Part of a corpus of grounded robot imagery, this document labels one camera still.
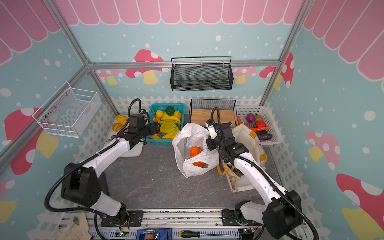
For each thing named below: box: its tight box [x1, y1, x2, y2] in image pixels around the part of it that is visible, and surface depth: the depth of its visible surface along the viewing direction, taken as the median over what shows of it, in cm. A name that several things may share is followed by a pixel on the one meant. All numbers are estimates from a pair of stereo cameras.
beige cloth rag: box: [51, 212, 93, 240], surface depth 72 cm
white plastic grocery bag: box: [172, 122, 220, 178], surface depth 71 cm
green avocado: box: [165, 106, 175, 116], surface depth 115 cm
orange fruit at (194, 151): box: [190, 146, 202, 158], surface depth 96 cm
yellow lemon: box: [155, 110, 164, 118], surface depth 114 cm
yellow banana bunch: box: [151, 116, 181, 139], surface depth 106 cm
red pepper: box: [255, 120, 267, 128], surface depth 108 cm
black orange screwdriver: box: [179, 230, 232, 238], surface depth 70 cm
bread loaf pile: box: [112, 115, 128, 133], surface depth 114 cm
